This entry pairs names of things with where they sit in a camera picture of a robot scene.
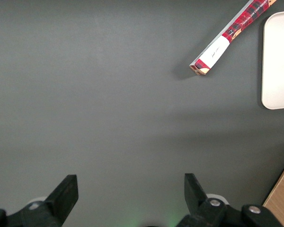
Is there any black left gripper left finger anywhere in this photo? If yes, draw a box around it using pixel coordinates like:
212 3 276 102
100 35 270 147
20 175 79 227

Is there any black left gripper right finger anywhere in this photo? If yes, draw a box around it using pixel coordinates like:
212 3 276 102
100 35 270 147
176 173 228 227

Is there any red tartan shortbread box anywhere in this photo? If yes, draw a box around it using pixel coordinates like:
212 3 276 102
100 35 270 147
189 0 277 77

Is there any white rectangular tray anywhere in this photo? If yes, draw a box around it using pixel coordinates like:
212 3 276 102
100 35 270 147
261 10 284 110

